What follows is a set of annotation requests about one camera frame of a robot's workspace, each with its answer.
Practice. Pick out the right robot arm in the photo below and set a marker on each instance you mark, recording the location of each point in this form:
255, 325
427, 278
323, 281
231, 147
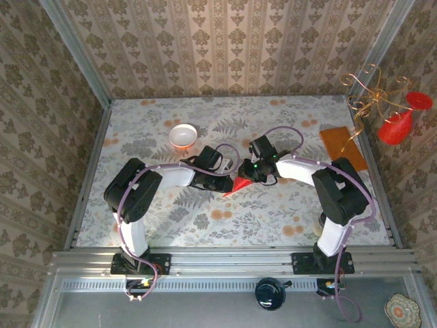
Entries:
341, 194

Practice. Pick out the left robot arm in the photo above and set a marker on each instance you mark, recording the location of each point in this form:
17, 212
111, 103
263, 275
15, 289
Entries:
131, 191

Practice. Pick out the white bowl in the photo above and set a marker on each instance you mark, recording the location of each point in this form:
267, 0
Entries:
183, 136

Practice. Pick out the orange wooden board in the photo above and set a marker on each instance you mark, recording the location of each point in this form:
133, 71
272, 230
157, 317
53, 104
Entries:
341, 145

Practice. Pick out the dark blue cup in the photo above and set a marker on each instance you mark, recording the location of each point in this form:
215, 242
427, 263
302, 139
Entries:
269, 294

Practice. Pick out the small controller board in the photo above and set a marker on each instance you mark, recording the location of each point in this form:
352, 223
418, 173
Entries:
138, 285
329, 285

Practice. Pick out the red wine glass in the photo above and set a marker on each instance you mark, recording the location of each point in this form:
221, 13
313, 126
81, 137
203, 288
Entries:
396, 130

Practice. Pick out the patterned decorative plate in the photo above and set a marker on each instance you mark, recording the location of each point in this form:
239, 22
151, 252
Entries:
401, 311

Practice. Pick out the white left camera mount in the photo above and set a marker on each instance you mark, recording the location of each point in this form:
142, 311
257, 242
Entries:
226, 165

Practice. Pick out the aluminium cage frame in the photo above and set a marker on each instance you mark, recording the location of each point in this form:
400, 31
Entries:
232, 259

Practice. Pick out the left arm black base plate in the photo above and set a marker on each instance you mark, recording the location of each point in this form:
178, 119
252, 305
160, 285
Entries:
160, 263

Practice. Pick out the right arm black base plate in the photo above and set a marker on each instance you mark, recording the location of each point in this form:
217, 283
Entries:
302, 263

